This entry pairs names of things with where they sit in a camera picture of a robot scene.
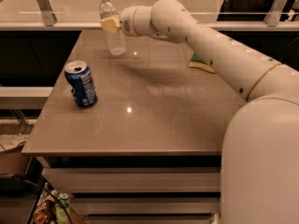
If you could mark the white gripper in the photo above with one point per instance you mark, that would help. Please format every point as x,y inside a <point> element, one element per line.
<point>126,21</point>

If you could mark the clear plastic water bottle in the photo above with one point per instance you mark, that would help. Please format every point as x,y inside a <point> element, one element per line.
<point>115,41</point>

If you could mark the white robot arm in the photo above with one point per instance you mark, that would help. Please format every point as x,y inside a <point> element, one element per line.
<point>260,151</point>

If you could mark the blue soda can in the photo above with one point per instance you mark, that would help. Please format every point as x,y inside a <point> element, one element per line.
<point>79,76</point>

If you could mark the green yellow sponge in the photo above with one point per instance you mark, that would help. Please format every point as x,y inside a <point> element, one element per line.
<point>197,62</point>

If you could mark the grey drawer cabinet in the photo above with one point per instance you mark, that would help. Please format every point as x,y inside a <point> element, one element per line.
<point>150,148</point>

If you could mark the dark office chair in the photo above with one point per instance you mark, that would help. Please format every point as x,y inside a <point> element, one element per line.
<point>244,10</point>

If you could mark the brown bag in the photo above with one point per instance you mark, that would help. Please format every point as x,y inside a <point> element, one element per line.
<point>12,161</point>

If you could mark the snack bags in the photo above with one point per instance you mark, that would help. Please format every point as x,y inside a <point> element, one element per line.
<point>52,207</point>

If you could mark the metal railing post left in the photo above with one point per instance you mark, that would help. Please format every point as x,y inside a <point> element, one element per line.
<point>47,13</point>

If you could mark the metal railing post right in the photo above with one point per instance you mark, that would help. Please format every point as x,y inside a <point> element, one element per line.
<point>272,18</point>

